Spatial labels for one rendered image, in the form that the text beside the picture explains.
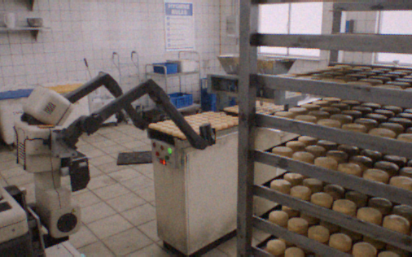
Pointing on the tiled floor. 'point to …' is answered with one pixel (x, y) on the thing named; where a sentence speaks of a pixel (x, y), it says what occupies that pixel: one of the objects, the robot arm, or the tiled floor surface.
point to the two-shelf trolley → (179, 83)
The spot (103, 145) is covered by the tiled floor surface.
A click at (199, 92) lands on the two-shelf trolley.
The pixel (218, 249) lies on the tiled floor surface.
